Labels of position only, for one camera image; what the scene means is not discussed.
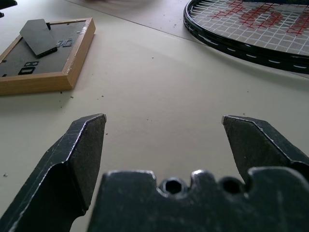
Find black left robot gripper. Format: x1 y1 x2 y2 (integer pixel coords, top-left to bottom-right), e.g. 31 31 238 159
0 0 18 18

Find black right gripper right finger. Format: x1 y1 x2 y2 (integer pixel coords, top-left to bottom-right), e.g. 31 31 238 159
221 115 309 181

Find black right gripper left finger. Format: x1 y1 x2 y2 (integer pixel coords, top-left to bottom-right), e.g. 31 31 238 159
0 113 108 232

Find wooden picture frame face down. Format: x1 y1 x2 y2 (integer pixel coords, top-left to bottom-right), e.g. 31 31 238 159
0 17 96 96

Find black tennis racket red logo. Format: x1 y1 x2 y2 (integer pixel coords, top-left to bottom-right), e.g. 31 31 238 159
183 0 309 75

